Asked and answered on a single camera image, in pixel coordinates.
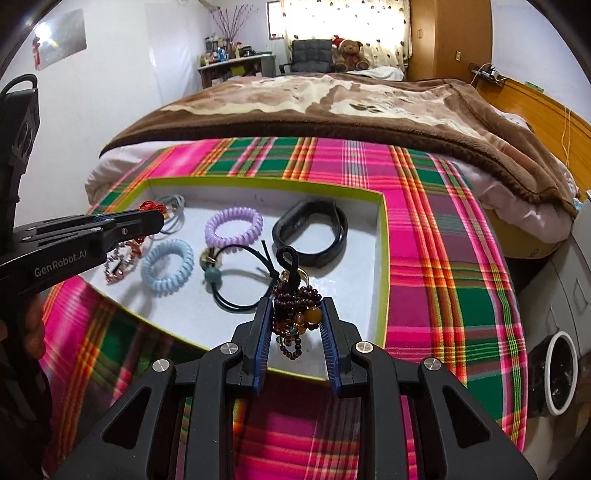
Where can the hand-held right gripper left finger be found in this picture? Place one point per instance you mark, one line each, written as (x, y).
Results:
(261, 346)

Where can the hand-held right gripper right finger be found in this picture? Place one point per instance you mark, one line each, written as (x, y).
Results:
(330, 346)

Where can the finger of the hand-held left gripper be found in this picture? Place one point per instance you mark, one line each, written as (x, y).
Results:
(101, 218)
(134, 228)

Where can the yellow-green cardboard box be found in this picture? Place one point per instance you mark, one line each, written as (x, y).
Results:
(323, 295)

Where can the black smart band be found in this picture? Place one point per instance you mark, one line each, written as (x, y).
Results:
(332, 249)

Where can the person's left hand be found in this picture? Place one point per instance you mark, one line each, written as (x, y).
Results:
(34, 323)

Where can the pink green plaid blanket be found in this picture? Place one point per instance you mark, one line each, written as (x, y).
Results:
(438, 230)

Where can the bottles on desk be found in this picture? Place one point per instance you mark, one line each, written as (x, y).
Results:
(221, 53)

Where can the brown plush blanket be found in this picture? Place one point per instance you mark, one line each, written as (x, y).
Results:
(323, 124)

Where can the yellow mattress cover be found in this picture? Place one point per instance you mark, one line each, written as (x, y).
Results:
(521, 242)

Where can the vase of pink branches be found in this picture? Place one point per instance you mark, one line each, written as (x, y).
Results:
(231, 27)

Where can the white trash bin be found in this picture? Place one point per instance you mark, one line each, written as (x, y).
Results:
(561, 374)

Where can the grey filing cabinet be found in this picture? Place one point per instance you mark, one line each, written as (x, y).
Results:
(563, 286)

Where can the black chair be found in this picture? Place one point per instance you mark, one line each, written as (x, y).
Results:
(309, 55)

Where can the white pillow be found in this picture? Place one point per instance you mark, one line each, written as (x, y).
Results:
(378, 73)

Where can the brown teddy bear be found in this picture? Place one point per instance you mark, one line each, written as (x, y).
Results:
(351, 53)

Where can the wooden headboard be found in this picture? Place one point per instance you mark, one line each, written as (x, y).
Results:
(540, 120)

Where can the spotted cream curtain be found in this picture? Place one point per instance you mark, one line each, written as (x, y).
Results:
(369, 23)

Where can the power strip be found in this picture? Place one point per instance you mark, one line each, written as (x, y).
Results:
(487, 71)

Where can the wooden wardrobe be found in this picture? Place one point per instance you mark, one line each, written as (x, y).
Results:
(448, 37)

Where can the wall poster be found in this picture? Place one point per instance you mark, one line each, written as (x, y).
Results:
(64, 34)

